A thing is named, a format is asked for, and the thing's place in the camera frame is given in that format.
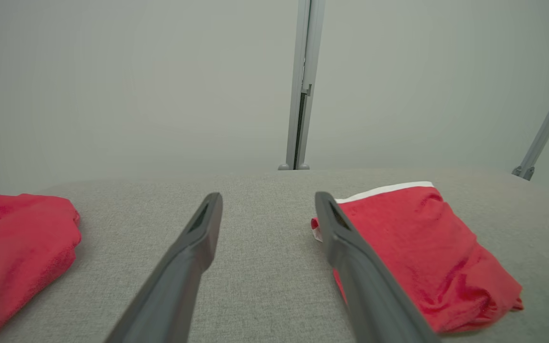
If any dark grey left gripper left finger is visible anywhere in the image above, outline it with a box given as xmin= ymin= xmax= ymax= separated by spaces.
xmin=105 ymin=192 xmax=224 ymax=343

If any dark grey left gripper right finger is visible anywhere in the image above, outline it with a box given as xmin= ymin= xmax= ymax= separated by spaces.
xmin=315 ymin=192 xmax=439 ymax=343

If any red jersey with logo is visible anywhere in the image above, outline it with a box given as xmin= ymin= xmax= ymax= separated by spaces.
xmin=0 ymin=189 xmax=81 ymax=343

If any grey partition post with slot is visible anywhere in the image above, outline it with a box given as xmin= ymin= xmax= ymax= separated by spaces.
xmin=278 ymin=0 xmax=326 ymax=171

